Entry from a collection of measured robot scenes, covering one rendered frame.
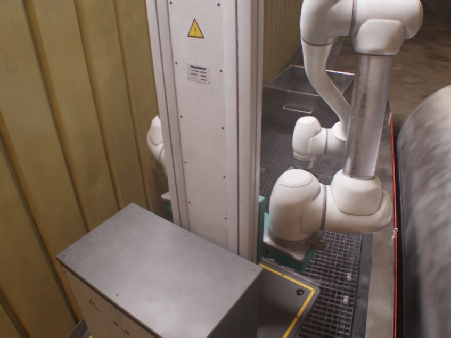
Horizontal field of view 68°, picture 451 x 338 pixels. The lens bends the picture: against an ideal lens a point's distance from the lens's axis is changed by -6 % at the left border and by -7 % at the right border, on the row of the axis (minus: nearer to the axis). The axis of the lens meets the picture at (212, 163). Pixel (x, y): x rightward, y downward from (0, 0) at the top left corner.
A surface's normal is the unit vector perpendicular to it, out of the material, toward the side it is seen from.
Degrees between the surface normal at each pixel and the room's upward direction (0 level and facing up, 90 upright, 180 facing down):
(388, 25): 86
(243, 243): 90
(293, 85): 90
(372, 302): 2
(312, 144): 87
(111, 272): 0
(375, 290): 1
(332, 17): 103
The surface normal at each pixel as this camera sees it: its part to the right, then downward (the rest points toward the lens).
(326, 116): -0.51, 0.47
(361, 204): -0.18, 0.32
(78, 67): 0.92, 0.17
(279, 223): -0.71, 0.40
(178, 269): -0.04, -0.85
